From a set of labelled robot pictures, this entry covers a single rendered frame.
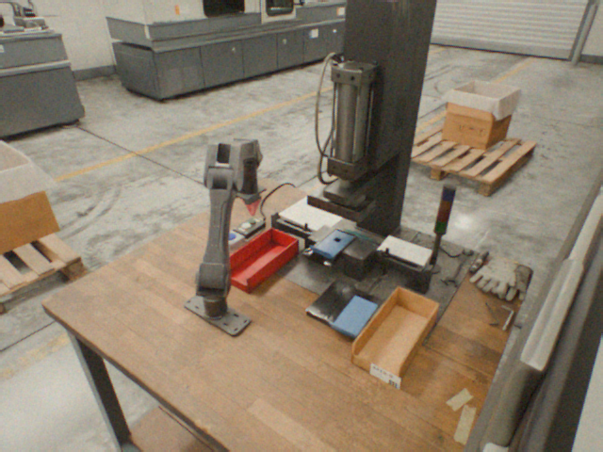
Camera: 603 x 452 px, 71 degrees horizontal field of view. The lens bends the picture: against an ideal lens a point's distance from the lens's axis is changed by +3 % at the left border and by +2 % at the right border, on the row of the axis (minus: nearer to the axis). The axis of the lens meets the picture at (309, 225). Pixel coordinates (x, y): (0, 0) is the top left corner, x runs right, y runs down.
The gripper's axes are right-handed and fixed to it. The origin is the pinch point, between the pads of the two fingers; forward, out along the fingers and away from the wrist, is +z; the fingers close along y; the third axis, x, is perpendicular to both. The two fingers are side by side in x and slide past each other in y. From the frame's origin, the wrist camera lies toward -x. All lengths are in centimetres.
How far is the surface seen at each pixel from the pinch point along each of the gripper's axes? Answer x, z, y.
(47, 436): -59, 96, 72
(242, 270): 13.4, 6.1, 20.3
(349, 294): 46.9, 4.7, 11.5
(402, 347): 67, 6, 19
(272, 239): 11.1, 5.5, 2.5
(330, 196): 34.3, -20.0, 3.6
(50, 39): -401, 7, -143
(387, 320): 60, 6, 13
